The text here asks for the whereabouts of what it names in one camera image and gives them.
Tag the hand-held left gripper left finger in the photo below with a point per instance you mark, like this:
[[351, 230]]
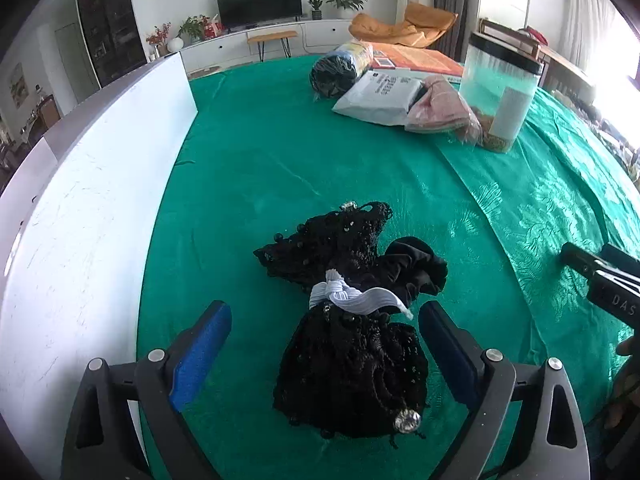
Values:
[[200, 355]]

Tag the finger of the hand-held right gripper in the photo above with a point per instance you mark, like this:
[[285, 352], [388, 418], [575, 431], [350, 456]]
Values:
[[580, 260], [622, 262]]

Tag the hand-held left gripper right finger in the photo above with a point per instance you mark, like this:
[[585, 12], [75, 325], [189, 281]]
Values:
[[447, 355]]

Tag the black scrunchie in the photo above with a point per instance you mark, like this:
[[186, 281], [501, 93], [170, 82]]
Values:
[[415, 265]]

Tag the black crochet beaded cloth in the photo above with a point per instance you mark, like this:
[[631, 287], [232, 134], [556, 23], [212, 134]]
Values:
[[350, 375]]

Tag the white elastic band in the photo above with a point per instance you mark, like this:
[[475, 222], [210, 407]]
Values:
[[350, 297]]

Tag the person's right hand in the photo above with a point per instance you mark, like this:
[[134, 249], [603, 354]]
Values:
[[627, 385]]

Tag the white board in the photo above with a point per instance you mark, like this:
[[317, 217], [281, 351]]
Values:
[[75, 240]]

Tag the clear jar with black lid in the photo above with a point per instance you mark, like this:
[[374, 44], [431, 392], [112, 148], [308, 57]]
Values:
[[500, 90]]

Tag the wooden dining furniture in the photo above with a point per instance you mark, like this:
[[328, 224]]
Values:
[[555, 65]]

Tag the pink cloth in clear bag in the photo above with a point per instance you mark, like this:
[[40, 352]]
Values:
[[440, 110]]

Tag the green tablecloth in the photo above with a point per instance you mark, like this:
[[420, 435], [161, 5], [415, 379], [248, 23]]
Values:
[[280, 160]]

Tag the orange book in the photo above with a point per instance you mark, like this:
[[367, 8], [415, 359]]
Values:
[[425, 60]]

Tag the white curtain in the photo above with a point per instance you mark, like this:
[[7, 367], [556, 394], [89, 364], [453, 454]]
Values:
[[585, 5]]

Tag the white mailer bag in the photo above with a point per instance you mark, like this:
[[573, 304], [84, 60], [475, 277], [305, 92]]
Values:
[[380, 95]]

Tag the orange lounge chair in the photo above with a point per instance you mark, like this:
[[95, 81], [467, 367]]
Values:
[[400, 27]]

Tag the dark bundle with yellow label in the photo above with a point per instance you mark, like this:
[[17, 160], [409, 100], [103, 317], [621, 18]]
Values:
[[340, 67]]

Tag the red flowers in white vase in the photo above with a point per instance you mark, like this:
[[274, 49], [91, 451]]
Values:
[[160, 37]]

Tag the wooden bench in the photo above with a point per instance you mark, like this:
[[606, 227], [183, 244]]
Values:
[[272, 36]]

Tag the leafy plant with red decorations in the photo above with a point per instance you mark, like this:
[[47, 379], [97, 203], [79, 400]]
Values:
[[192, 27]]

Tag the red gift box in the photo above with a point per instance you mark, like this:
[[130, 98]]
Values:
[[214, 27]]

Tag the dark display cabinet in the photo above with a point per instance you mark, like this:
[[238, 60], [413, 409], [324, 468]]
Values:
[[110, 25]]

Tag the white television cabinet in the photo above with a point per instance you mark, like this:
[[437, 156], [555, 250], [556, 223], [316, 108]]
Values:
[[320, 32]]

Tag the large green potted plant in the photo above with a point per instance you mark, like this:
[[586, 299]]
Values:
[[345, 0]]

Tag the black television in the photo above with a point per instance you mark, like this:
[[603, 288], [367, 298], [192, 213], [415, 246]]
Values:
[[260, 2]]

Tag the small green potted plant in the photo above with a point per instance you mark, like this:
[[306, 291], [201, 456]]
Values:
[[316, 7]]

